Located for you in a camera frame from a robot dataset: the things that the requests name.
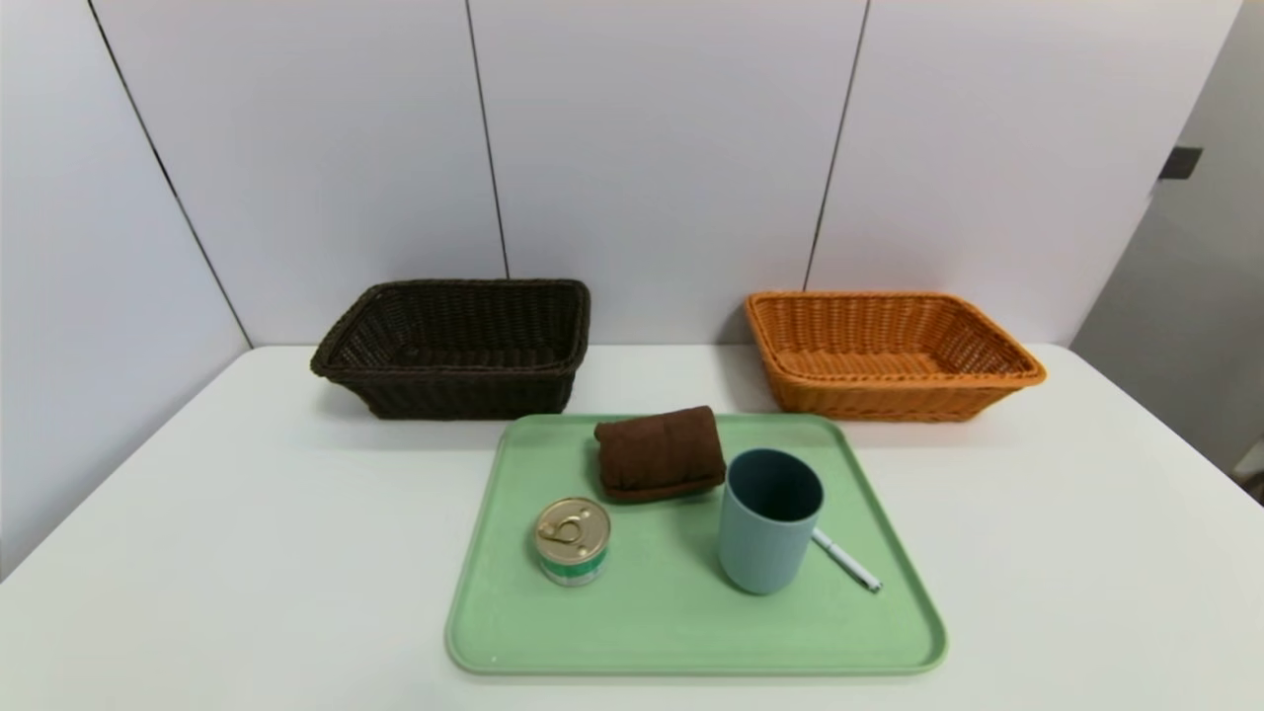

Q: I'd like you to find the tin can with gold lid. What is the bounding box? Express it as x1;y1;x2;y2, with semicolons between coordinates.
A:
534;496;612;589

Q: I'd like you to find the white pen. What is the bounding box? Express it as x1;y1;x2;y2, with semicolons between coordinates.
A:
811;528;884;594

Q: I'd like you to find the orange wicker basket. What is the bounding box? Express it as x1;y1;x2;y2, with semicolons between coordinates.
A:
745;290;1048;424

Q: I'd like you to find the green plastic tray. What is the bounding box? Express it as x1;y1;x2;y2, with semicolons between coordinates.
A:
444;413;950;678

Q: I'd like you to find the blue-grey plastic cup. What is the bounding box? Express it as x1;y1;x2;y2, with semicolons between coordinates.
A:
717;448;826;596

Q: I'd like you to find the dark brown wicker basket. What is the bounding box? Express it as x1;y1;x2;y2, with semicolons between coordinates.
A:
310;278;592;421

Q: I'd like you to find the brown towel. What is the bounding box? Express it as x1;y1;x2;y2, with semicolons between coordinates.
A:
593;405;730;506

